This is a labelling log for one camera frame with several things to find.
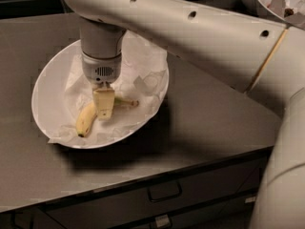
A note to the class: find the dark drawer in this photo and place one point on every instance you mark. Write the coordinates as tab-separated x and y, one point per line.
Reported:
172	202
197	213

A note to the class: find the white oval bowl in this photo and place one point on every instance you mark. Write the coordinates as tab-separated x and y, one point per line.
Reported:
48	95

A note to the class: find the white bowl front right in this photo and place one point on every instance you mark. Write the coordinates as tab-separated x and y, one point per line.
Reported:
291	12

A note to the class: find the white crumpled paper liner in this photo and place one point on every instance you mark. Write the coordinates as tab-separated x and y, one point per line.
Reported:
144	77

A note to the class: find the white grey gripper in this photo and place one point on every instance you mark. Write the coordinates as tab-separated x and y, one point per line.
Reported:
102	70

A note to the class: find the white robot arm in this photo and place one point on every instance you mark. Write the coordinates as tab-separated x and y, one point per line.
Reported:
260	58

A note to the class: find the black upper drawer handle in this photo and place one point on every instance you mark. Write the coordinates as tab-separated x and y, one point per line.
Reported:
164	191

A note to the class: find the small white drawer label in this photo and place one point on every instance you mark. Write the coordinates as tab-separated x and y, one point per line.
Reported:
250	200

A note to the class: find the yellow banana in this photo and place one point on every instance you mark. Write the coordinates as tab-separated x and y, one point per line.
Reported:
88	115

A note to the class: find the upper dark drawer front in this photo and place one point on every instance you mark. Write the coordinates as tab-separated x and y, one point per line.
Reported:
172	202

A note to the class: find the lower dark drawer front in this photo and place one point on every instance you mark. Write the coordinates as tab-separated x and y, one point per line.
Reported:
197	213

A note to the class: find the white label on handle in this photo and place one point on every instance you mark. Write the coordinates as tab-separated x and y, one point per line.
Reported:
162	222

